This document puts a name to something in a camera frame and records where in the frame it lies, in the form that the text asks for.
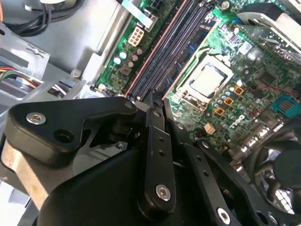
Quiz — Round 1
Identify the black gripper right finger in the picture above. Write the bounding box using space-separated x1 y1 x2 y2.
163 98 284 226

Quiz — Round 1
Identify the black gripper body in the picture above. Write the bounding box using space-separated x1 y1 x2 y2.
36 148 214 226

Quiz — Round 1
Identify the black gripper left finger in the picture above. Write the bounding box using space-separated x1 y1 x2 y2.
0 91 177 222

